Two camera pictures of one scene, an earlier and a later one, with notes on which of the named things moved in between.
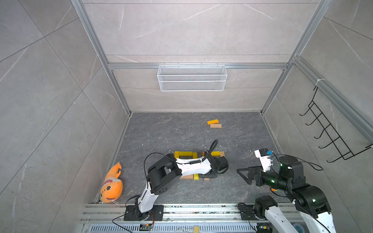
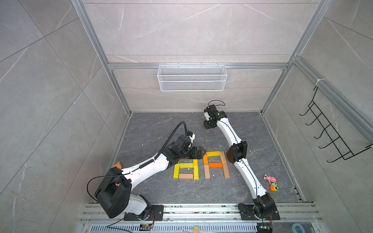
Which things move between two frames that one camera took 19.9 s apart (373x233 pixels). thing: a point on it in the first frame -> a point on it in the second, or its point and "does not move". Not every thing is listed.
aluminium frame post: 91,27 does not move
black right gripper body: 269,177 -> 209,124
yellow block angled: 215,153 does not move
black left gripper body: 216,175 -> 190,154
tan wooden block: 188,177 does not move
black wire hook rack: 345,152 does not move
